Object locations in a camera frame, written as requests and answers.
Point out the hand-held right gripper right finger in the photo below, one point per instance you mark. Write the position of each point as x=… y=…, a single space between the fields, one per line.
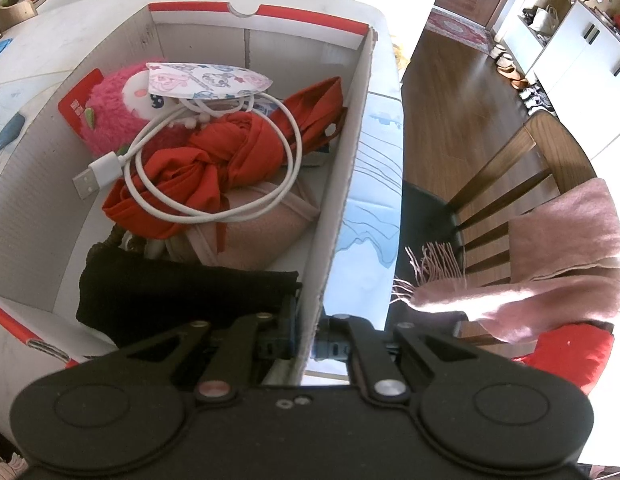
x=322 y=350

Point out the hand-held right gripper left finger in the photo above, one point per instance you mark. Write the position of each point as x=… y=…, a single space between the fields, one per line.
x=290 y=332

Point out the pink cloth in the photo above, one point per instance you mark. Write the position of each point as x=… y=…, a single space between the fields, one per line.
x=260 y=240

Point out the black cloth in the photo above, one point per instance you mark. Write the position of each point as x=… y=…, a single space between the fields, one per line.
x=189 y=295

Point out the red cloth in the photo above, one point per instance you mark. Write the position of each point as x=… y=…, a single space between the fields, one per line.
x=239 y=150

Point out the red cardboard box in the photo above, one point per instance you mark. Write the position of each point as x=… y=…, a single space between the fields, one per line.
x=29 y=220

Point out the pink plush toy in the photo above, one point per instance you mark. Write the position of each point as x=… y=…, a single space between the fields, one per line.
x=114 y=105

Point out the wooden chair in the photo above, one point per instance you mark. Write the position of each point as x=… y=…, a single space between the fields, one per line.
x=495 y=170

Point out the red garment on chair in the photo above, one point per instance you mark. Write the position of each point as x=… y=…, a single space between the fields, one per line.
x=575 y=355

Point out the printed face mask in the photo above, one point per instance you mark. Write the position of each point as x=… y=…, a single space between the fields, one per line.
x=209 y=82

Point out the pink fringed scarf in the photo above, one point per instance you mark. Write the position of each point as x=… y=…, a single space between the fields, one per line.
x=565 y=240

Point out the red card packet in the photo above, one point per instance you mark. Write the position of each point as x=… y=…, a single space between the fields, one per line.
x=77 y=105

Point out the row of shoes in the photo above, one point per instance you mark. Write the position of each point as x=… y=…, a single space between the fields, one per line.
x=522 y=77

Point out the blue plastic item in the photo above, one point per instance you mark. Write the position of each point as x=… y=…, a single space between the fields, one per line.
x=7 y=132

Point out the patterned rug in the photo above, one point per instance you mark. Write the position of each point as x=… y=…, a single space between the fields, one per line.
x=457 y=25

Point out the white low cabinet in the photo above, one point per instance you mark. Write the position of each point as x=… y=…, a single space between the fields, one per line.
x=580 y=75

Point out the white bag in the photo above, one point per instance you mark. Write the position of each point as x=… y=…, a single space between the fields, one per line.
x=544 y=20

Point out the small cardboard box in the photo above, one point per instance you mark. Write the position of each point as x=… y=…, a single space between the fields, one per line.
x=14 y=12

